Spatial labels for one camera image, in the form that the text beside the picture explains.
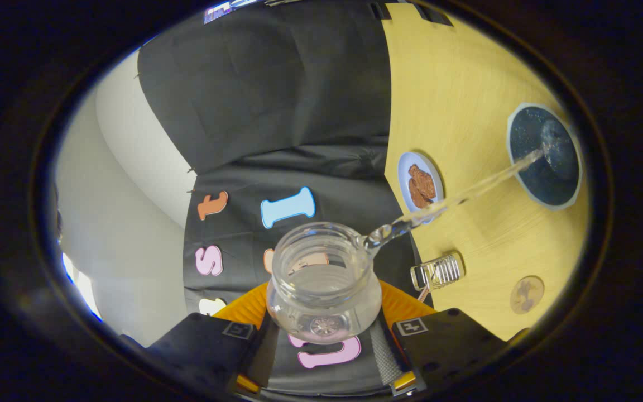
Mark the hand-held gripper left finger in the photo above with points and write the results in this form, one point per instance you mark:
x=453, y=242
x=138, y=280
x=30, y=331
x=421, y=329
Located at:
x=260, y=352

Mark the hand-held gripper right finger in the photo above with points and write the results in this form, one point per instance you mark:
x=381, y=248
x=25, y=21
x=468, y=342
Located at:
x=385, y=357

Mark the clear glass bottle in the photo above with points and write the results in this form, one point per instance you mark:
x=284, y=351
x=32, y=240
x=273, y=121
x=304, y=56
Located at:
x=324, y=290

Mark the round brown coaster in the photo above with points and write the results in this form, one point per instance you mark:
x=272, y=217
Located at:
x=527, y=295

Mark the white cup with blue inside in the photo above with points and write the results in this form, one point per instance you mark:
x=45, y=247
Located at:
x=539, y=178

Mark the brown cookie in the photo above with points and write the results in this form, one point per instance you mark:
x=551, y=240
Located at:
x=425, y=180
x=415, y=198

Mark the light blue plate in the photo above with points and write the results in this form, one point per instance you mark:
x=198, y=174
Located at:
x=406, y=167

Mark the black backdrop cloth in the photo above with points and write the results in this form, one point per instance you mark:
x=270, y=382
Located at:
x=271, y=84

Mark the wooden table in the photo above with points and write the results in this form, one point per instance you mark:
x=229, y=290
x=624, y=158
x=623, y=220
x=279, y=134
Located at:
x=455, y=84

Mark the black table clamp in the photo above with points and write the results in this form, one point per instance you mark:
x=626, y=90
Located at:
x=432, y=14
x=380, y=9

